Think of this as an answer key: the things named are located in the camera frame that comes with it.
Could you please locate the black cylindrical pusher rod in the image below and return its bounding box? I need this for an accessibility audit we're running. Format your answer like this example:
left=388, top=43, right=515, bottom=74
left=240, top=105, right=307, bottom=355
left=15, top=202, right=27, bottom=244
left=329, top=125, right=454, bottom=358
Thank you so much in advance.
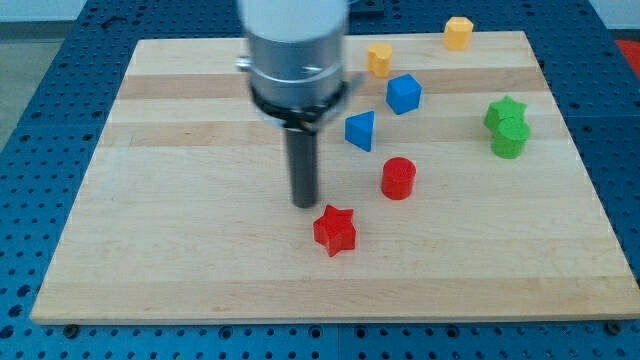
left=285, top=131, right=319, bottom=208

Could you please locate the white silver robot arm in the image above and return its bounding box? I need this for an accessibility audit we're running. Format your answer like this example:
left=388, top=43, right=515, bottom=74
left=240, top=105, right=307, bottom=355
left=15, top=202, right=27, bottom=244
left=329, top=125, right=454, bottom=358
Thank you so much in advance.
left=236, top=0, right=360, bottom=208

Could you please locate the yellow heart block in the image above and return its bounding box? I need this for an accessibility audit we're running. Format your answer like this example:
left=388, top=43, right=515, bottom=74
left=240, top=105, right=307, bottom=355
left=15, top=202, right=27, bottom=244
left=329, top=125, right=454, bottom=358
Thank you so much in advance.
left=367, top=43, right=393, bottom=78

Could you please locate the blue triangle block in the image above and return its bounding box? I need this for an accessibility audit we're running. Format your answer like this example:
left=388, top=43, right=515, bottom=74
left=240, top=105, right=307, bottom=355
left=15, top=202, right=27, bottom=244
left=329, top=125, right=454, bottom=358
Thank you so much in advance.
left=344, top=111, right=375, bottom=152

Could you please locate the red star block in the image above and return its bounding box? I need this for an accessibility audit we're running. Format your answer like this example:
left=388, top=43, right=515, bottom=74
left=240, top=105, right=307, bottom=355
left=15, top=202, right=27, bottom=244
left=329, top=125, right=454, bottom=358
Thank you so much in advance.
left=313, top=204, right=357, bottom=257

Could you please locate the red cylinder block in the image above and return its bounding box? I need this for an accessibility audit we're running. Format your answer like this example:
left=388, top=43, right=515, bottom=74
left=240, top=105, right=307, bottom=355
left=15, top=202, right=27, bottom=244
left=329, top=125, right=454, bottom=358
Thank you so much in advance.
left=381, top=157, right=417, bottom=200

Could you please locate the blue cube block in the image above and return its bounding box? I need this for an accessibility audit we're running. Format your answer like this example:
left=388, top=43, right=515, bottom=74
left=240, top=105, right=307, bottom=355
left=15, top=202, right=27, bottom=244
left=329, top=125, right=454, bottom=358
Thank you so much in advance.
left=386, top=74, right=422, bottom=115

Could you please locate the light wooden board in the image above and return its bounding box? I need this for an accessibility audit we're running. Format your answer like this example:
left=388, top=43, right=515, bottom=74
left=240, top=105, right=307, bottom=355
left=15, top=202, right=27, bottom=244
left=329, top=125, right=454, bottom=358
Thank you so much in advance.
left=31, top=31, right=639, bottom=325

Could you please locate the yellow hexagon block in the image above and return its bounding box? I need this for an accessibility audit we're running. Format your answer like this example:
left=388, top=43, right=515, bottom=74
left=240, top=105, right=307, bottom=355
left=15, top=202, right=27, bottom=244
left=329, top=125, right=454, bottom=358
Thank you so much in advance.
left=443, top=17, right=474, bottom=51

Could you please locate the green cylinder block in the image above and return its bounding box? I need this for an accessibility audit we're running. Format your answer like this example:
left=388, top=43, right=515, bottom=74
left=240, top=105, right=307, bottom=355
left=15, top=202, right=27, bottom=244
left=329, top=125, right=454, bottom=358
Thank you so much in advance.
left=491, top=118, right=531, bottom=159

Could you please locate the green star block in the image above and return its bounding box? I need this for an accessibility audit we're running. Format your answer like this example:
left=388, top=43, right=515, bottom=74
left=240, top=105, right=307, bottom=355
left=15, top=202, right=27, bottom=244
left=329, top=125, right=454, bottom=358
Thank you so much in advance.
left=483, top=95, right=527, bottom=132

